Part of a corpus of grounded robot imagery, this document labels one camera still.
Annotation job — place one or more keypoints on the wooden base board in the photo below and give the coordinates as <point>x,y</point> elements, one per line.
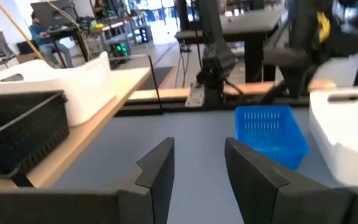
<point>172,93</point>

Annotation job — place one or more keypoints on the yellow pole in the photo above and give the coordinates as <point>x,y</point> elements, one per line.
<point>17,28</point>

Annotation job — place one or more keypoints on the green-lit computer tower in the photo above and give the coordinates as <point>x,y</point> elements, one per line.
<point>118,49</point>

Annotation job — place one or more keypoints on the black floor mat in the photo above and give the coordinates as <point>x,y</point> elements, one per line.
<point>158,76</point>

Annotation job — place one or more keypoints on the white plastic basket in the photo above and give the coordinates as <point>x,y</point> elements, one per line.
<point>85,90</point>
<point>343,140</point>

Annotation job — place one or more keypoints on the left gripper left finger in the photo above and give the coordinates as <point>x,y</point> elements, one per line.
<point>157,186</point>

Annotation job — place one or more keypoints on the computer monitor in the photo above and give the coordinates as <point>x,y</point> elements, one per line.
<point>51,14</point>

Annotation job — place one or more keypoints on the wooden shelf with black frame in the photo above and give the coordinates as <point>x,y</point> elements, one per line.
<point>82,137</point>

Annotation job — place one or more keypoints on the grey desk with black legs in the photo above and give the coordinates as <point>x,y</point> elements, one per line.
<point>253,21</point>

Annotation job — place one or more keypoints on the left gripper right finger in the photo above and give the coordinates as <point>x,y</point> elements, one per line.
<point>253,193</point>

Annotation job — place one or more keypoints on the blue slotted basket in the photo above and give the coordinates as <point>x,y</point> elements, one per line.
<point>269,140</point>

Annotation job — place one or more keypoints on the person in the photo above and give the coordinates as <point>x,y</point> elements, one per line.
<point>40,34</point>

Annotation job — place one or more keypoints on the black slotted basket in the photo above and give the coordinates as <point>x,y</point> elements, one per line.
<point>20,137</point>

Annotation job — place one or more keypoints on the silver metal bracket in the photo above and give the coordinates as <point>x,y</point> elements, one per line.
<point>195,96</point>

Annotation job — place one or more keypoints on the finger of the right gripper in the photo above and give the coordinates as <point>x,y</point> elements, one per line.
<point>284,56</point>
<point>295,79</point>

